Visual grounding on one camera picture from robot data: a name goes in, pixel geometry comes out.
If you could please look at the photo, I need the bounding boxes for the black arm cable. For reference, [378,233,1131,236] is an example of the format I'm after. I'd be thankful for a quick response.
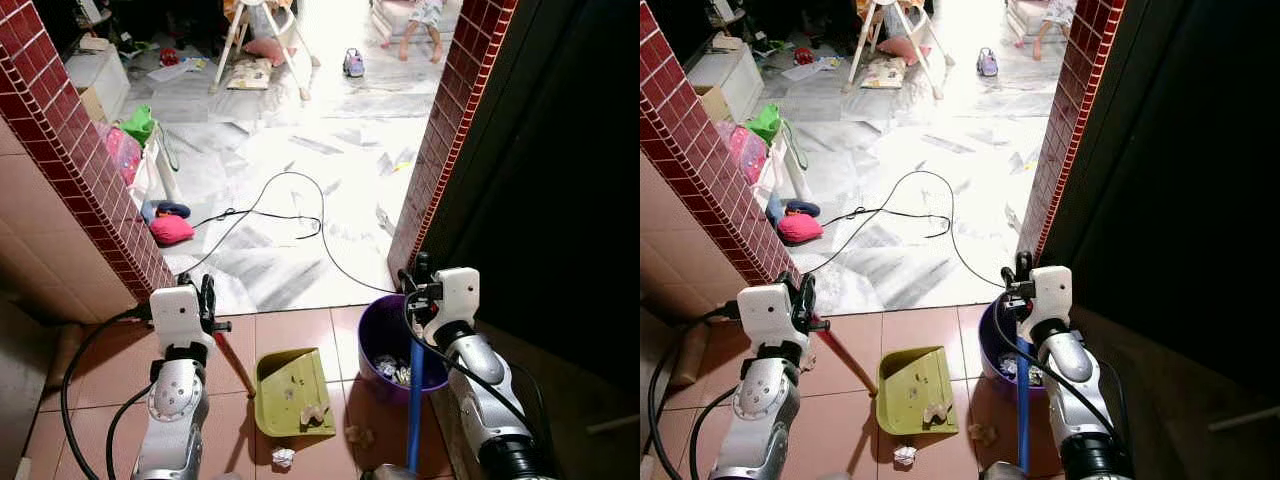
[59,308,153,480]
[992,292,1136,446]
[400,292,546,446]
[646,306,743,480]

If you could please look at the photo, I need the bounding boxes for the purple plastic bucket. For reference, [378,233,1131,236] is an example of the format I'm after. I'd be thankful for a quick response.
[357,293,451,406]
[978,295,1051,403]

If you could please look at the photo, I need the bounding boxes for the pink plastic bag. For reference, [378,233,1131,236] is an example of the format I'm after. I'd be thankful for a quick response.
[99,124,144,187]
[714,121,770,187]

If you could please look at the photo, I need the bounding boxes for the brown cardboard box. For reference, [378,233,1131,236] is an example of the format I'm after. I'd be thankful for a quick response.
[696,85,737,127]
[77,85,110,127]

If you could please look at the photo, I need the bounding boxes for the dark blue neck pillow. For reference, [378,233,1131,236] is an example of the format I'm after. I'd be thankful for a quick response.
[767,195,822,221]
[140,198,193,223]

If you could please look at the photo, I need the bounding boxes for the white low cabinet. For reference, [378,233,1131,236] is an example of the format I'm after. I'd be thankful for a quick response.
[687,44,767,122]
[64,45,132,122]

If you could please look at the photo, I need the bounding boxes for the broom with blue handle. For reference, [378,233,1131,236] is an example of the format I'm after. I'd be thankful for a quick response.
[360,335,428,480]
[980,335,1035,480]

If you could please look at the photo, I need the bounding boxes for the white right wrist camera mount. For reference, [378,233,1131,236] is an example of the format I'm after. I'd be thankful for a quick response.
[424,267,481,347]
[1028,265,1074,346]

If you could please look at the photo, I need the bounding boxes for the wooden high chair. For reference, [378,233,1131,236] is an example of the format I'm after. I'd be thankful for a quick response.
[214,0,313,102]
[847,0,947,102]

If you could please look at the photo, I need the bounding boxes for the white plastic stand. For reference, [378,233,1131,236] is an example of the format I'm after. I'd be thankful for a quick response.
[764,134,812,203]
[139,138,184,203]

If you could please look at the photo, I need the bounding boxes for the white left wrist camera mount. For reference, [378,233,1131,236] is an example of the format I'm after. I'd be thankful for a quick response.
[737,283,801,352]
[149,284,215,352]

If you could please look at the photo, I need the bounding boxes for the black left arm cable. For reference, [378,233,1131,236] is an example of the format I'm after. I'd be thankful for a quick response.
[646,306,743,480]
[59,308,153,480]

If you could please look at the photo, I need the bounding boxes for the loose white paper sheets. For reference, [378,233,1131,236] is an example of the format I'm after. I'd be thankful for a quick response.
[781,56,842,84]
[147,57,207,84]

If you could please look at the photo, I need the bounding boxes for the sitting child's legs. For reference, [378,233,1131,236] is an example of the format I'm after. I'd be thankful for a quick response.
[397,0,447,64]
[1032,0,1077,62]

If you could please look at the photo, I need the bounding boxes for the magenta cushion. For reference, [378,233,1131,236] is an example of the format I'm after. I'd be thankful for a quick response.
[149,215,198,248]
[777,213,825,246]

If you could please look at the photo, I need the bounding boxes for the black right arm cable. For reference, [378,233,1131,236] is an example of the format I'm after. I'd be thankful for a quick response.
[992,292,1136,446]
[400,292,546,446]

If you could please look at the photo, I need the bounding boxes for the pale pink pillow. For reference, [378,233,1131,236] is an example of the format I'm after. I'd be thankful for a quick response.
[242,37,292,67]
[877,36,924,67]

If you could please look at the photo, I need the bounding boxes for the black floor cable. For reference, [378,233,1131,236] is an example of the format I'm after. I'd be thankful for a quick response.
[808,169,1023,292]
[188,171,397,295]

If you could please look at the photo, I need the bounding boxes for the white and blue wrapper trash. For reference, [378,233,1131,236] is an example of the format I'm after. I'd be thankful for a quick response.
[997,352,1041,387]
[373,354,417,388]

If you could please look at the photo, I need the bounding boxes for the green cloth bag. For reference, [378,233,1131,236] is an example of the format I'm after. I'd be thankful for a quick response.
[747,102,787,147]
[119,104,160,150]

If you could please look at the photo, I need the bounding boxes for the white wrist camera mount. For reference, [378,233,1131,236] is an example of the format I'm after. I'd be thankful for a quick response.
[424,267,481,347]
[1028,265,1074,346]
[149,284,215,352]
[737,283,801,352]

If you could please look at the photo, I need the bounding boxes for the green dustpan with long handle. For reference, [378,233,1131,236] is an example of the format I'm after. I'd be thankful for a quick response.
[818,325,959,437]
[212,320,338,438]

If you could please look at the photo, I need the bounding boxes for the brown cardboard tube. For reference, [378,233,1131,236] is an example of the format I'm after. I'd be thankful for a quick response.
[44,322,87,392]
[671,321,712,390]

